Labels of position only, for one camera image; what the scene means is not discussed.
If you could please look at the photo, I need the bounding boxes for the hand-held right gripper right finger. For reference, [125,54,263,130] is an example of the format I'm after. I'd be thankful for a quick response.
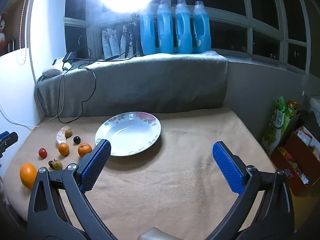
[207,141,295,240]

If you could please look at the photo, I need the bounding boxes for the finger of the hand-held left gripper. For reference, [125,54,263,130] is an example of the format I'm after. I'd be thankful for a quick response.
[0,131,19,158]

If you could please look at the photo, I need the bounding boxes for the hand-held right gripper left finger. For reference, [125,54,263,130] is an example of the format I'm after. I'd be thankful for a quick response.
[27,139,118,240]

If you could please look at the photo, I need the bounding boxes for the small tangerine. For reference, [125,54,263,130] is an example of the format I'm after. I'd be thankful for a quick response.
[58,143,70,156]
[77,142,93,158]

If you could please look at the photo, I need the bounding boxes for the large orange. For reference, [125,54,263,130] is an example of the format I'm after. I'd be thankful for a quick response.
[19,163,38,190]

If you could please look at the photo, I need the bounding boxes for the peeled pomelo segment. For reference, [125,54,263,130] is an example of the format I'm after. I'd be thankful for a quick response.
[56,126,72,145]

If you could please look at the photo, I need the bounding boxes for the white floral plate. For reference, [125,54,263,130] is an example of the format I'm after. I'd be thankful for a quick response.
[95,111,162,157]

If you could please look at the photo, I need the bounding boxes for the white board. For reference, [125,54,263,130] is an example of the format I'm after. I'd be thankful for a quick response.
[0,47,40,153]

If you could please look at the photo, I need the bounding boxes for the brown cardboard box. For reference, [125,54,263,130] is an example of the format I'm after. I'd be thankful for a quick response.
[271,112,320,197]

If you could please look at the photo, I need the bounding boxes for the green snack bag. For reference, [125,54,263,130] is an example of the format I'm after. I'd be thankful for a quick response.
[261,96,292,155]

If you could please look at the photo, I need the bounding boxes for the white power strip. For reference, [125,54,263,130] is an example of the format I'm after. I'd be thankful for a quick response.
[42,58,72,77]

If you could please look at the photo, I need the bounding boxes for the yellow drink can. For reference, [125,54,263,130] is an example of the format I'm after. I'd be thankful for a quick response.
[286,101,299,117]

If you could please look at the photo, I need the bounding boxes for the grey sofa cushion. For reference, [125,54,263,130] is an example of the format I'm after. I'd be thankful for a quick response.
[36,51,228,118]

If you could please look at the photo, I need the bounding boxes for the black power adapter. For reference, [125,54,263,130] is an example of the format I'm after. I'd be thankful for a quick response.
[62,52,77,63]

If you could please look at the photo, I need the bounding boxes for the white lace cloth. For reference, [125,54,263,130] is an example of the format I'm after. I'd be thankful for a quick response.
[309,96,320,113]

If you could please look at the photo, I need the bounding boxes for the white refill pouch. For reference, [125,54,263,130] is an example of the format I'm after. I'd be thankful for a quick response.
[110,29,120,57]
[120,32,129,57]
[101,29,112,59]

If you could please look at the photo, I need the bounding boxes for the black tripod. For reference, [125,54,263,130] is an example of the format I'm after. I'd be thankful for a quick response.
[122,12,144,57]

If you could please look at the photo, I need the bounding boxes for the blue detergent bottle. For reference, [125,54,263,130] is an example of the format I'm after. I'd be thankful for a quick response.
[175,0,193,54]
[192,1,212,54]
[139,4,157,55]
[157,0,175,54]

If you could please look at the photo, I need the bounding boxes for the white cable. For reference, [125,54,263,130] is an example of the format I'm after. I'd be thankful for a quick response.
[0,75,65,130]

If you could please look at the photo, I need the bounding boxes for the black cable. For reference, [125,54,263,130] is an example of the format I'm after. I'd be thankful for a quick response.
[57,52,140,124]

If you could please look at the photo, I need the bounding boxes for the white window frame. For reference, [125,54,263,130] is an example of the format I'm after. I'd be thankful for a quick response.
[64,0,313,74]

